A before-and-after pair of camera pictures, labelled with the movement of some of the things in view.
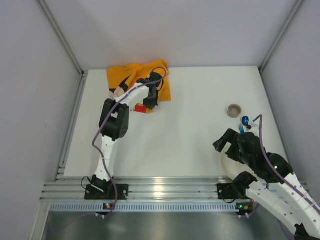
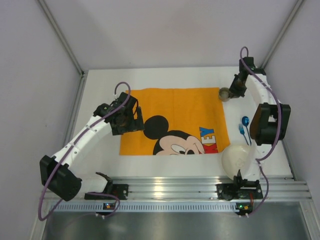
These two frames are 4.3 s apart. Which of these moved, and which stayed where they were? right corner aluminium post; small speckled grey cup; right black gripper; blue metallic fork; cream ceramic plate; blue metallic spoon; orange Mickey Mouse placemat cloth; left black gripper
Moved: orange Mickey Mouse placemat cloth; small speckled grey cup; right black gripper; left black gripper
Stayed: blue metallic fork; right corner aluminium post; cream ceramic plate; blue metallic spoon
